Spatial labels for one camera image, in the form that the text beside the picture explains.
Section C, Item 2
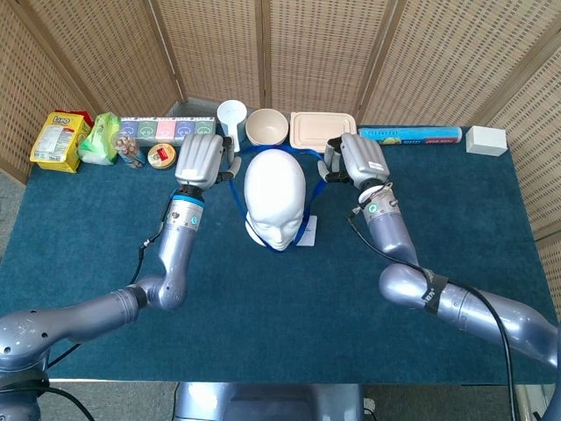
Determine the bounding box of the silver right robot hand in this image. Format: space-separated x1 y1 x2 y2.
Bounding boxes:
316 132 391 190

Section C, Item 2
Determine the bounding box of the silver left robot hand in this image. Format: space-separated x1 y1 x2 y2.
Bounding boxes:
174 133 243 191

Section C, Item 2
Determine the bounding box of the blue lanyard strap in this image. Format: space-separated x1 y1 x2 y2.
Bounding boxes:
227 146 330 253

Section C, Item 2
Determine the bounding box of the white and blue ID badge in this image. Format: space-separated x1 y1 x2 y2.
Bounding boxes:
297 214 318 247

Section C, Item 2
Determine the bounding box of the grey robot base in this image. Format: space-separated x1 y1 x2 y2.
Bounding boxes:
173 381 365 421

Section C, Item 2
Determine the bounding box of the white mannequin head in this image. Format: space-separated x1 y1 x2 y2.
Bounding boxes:
243 148 307 253

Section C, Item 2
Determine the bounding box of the round yellow tin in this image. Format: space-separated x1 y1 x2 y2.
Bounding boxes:
146 143 178 170

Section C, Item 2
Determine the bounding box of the multicolour tissue pack row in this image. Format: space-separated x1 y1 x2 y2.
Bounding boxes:
118 116 218 148

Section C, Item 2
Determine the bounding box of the blue cling film box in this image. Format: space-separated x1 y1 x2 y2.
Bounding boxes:
358 125 464 148

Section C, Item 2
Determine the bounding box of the white measuring scoop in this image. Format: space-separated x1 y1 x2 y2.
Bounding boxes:
217 100 248 153

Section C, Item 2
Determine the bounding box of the beige lidded lunch box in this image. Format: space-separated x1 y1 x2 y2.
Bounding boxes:
288 111 359 154

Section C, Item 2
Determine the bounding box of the beige bowl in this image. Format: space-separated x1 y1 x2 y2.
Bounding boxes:
245 108 290 146

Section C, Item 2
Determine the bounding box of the green snack bag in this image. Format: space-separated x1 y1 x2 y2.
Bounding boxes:
77 111 122 167

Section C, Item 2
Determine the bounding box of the woven wooden folding screen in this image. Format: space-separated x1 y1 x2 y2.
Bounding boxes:
0 0 561 325

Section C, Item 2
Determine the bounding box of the small white box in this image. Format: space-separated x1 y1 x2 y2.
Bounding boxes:
465 125 508 157

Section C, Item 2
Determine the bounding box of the yellow snack bag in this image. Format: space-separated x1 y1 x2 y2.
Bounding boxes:
29 109 95 175

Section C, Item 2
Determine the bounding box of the dark blue table mat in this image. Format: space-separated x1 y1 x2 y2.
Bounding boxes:
0 126 561 387

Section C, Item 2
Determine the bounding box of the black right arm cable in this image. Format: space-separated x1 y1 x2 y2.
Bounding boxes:
346 210 518 421

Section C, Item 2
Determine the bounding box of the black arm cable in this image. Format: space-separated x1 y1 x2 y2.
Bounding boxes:
346 210 518 421
0 210 170 421

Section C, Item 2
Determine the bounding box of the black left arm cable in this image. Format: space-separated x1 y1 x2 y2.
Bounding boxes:
0 210 170 421

